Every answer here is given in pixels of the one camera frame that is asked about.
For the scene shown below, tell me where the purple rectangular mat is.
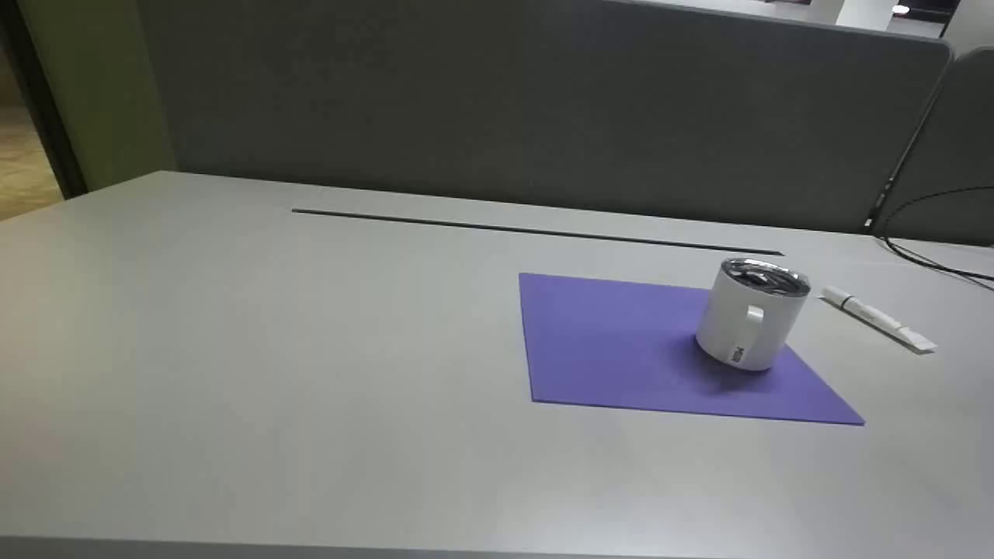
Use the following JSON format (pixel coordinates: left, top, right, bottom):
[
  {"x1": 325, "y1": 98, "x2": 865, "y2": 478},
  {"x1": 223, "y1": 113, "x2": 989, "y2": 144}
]
[{"x1": 515, "y1": 271, "x2": 867, "y2": 430}]

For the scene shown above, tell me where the large grey partition panel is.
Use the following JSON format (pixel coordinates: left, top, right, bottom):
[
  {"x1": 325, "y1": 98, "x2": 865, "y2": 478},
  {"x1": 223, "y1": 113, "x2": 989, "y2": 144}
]
[{"x1": 135, "y1": 0, "x2": 955, "y2": 234}]

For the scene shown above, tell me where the small white tube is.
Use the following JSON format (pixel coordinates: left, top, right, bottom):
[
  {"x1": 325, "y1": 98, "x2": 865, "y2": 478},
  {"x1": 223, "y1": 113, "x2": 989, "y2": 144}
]
[{"x1": 822, "y1": 282, "x2": 940, "y2": 356}]

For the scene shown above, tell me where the white mug with handle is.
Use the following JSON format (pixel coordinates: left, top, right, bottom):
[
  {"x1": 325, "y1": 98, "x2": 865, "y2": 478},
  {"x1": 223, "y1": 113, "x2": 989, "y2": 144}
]
[{"x1": 694, "y1": 255, "x2": 814, "y2": 377}]

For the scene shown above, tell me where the black cable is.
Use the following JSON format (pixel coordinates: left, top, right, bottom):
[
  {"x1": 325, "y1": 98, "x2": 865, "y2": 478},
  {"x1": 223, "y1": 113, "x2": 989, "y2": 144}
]
[{"x1": 861, "y1": 182, "x2": 994, "y2": 289}]

